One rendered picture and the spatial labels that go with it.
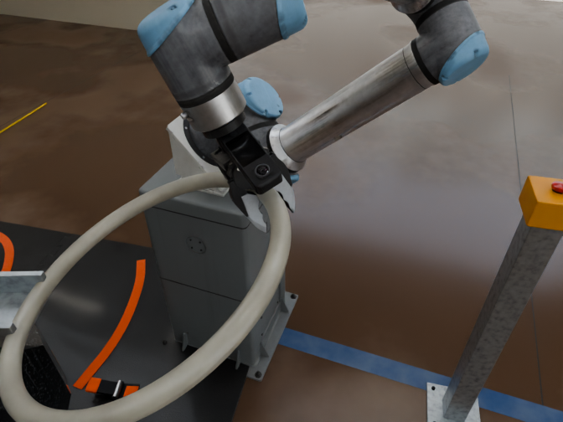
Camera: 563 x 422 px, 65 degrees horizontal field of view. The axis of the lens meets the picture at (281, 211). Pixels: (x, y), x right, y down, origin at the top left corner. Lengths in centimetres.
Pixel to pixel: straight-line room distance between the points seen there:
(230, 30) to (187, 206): 95
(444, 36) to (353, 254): 165
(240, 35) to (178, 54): 8
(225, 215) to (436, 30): 80
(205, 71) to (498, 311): 116
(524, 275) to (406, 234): 137
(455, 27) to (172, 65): 64
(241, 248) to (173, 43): 98
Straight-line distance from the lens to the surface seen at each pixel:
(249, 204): 72
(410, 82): 108
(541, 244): 133
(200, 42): 61
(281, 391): 197
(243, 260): 152
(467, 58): 104
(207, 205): 144
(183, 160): 147
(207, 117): 64
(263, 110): 131
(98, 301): 240
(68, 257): 91
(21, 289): 92
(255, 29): 60
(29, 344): 154
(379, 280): 239
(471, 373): 175
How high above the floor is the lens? 171
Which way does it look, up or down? 38 degrees down
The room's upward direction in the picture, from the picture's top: straight up
